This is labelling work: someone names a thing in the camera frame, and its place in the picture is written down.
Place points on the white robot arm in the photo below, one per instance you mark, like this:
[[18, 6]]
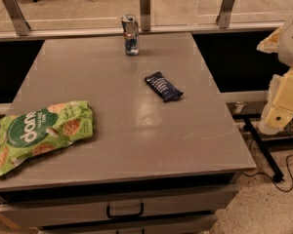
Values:
[[285, 44]]

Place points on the grey upper drawer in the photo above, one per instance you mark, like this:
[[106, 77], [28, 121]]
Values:
[[178, 201]]

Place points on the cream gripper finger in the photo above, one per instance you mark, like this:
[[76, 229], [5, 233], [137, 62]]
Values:
[[278, 112], [270, 44]]

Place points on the black drawer handle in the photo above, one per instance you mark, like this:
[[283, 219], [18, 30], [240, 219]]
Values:
[[124, 211]]

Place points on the dark blue rxbar wrapper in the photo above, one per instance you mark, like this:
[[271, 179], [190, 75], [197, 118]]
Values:
[[164, 88]]

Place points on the black metal stand leg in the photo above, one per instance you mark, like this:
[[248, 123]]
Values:
[[277, 173]]

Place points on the left metal glass bracket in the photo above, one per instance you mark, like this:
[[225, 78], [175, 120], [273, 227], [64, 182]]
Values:
[[20, 25]]

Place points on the grey drawer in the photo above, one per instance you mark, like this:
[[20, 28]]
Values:
[[186, 224], [178, 201]]

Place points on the middle metal glass bracket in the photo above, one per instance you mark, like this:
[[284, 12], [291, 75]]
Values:
[[145, 15]]

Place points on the silver blue drink can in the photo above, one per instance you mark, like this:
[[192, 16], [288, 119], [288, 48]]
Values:
[[131, 34]]

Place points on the grey lower drawer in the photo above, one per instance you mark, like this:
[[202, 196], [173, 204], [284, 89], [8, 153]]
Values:
[[186, 224]]

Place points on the green rice chip bag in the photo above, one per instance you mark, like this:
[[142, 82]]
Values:
[[38, 132]]

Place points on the metal glass bracket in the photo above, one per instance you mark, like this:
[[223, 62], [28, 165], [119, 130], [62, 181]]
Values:
[[145, 15], [20, 25], [223, 18]]

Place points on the right metal glass bracket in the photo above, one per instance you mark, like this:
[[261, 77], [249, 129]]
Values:
[[223, 18]]

